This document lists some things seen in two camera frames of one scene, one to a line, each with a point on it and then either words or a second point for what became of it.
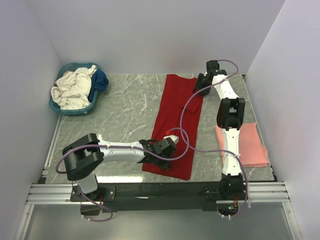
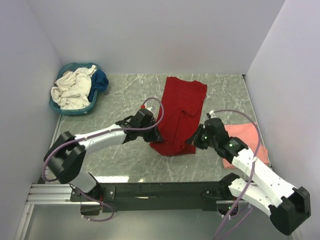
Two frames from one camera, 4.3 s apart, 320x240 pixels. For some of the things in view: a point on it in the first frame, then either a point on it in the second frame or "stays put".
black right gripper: x=201 y=77 -> x=194 y=139
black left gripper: x=164 y=166 -> x=156 y=136
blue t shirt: x=99 y=81 stays put
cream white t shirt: x=73 y=91 stays put
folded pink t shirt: x=252 y=151 stays put
